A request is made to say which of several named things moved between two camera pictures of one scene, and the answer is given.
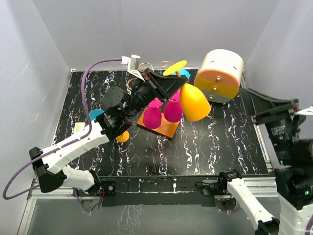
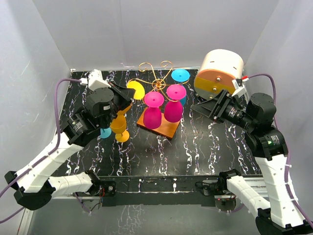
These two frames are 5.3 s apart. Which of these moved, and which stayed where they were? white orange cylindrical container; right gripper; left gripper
Moved: left gripper; right gripper
Stayed: white orange cylindrical container
